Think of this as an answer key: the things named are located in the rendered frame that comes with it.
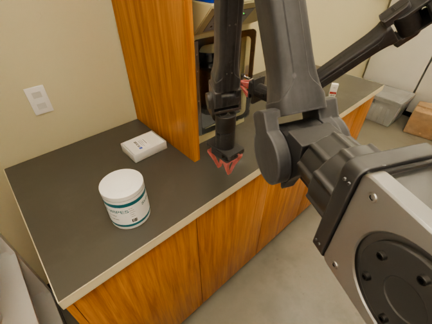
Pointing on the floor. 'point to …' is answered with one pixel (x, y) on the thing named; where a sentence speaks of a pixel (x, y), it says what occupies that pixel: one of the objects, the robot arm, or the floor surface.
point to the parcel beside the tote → (420, 121)
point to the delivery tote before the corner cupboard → (389, 105)
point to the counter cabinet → (200, 254)
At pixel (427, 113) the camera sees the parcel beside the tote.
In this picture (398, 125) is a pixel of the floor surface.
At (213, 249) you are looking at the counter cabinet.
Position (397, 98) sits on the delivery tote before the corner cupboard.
